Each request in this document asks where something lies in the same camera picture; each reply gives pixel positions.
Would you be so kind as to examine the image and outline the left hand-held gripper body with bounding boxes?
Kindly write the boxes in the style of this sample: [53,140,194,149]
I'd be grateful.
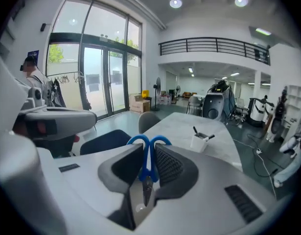
[19,86,47,112]

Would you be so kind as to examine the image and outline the grey upholstered chair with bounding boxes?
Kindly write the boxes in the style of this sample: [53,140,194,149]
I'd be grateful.
[138,111,162,135]

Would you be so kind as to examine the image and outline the white office chair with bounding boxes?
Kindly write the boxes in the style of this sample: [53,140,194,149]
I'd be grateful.
[232,97,250,126]

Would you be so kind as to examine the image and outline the large cardboard box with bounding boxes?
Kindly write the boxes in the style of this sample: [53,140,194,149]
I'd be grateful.
[129,98,151,114]

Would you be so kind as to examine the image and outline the black-framed glass door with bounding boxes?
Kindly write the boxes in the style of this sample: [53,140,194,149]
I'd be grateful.
[46,0,143,121]

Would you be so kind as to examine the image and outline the white square pen holder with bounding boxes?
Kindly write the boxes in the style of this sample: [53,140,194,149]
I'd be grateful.
[189,132,210,154]

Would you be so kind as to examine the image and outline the black clothes rack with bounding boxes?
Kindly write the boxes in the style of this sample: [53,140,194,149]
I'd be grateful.
[46,70,93,112]

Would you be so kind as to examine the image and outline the black balcony railing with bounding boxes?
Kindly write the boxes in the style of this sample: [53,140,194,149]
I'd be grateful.
[158,36,271,66]

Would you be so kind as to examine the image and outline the cluster of clear water jugs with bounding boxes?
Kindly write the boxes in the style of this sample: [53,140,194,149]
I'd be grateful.
[158,94,172,106]

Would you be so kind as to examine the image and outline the large black standing fan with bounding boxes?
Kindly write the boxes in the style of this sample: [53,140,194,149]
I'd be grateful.
[152,77,162,112]

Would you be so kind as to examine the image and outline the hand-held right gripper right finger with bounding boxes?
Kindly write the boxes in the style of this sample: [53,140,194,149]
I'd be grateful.
[153,142,278,227]

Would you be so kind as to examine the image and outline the blue-handled scissors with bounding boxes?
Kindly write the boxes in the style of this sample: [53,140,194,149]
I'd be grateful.
[126,134,173,208]

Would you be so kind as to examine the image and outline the white floor cable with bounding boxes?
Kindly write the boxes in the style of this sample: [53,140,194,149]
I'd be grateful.
[233,138,278,200]

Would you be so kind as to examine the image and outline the grey dining chair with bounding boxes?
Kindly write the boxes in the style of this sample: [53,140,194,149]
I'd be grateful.
[186,95,203,115]

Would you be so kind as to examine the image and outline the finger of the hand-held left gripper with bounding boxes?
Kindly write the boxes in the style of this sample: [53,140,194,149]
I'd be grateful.
[24,106,98,141]

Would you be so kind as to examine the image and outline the dark blue upholstered chair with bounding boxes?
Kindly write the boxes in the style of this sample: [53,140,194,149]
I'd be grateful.
[79,129,133,156]

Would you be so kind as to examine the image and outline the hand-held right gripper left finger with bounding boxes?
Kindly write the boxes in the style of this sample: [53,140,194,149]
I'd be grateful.
[38,142,144,231]

